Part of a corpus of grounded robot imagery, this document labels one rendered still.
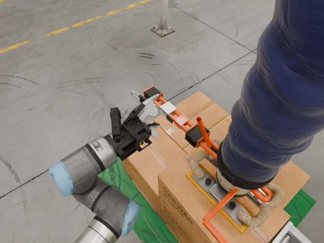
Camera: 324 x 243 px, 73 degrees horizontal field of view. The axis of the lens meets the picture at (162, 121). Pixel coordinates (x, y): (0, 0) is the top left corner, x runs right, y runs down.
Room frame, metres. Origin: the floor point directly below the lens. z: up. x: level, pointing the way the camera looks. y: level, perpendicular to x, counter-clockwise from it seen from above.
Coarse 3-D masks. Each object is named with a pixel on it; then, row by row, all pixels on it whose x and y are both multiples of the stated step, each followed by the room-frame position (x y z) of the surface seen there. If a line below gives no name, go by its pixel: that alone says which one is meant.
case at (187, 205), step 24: (168, 168) 0.56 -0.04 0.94; (168, 192) 0.44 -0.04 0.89; (192, 192) 0.42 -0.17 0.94; (192, 216) 0.30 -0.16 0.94; (216, 216) 0.30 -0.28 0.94; (288, 216) 0.30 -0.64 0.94; (192, 240) 0.25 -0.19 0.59; (216, 240) 0.19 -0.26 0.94; (240, 240) 0.19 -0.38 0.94; (264, 240) 0.19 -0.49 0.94
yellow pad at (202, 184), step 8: (192, 176) 0.43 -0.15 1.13; (208, 176) 0.43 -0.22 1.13; (200, 184) 0.39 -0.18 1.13; (208, 184) 0.39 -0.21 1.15; (208, 192) 0.35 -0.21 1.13; (208, 200) 0.33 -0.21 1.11; (216, 200) 0.32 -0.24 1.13; (232, 200) 0.32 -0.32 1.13; (224, 208) 0.28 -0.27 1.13; (232, 208) 0.28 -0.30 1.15; (240, 208) 0.28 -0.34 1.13; (224, 216) 0.26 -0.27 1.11; (232, 216) 0.25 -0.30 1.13; (232, 224) 0.22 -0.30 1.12; (240, 224) 0.22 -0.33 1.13; (240, 232) 0.19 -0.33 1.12
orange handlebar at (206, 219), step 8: (160, 96) 0.85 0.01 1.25; (160, 104) 0.79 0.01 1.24; (176, 112) 0.74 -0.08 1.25; (176, 120) 0.68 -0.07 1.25; (184, 120) 0.68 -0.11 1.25; (184, 128) 0.63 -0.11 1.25; (200, 144) 0.54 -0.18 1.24; (216, 144) 0.54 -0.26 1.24; (208, 152) 0.50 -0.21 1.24; (232, 192) 0.31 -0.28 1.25; (256, 192) 0.31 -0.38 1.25; (224, 200) 0.28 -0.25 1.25; (264, 200) 0.28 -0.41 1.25; (216, 208) 0.25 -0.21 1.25; (208, 216) 0.22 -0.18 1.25; (208, 224) 0.19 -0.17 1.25; (216, 232) 0.17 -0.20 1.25; (224, 240) 0.14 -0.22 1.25
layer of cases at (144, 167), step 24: (192, 96) 1.53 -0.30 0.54; (192, 120) 1.23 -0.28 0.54; (216, 120) 1.23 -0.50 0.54; (144, 144) 0.97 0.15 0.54; (168, 144) 0.97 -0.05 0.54; (144, 168) 0.75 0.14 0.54; (288, 168) 0.75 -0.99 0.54; (144, 192) 0.70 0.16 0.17; (288, 192) 0.56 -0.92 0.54; (168, 216) 0.45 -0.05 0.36
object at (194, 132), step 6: (192, 126) 0.63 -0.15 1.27; (198, 126) 0.64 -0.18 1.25; (186, 132) 0.60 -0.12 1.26; (192, 132) 0.60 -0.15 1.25; (198, 132) 0.60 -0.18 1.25; (186, 138) 0.59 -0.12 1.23; (192, 138) 0.56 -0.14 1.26; (198, 138) 0.57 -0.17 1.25; (192, 144) 0.55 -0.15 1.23; (198, 144) 0.54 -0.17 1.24
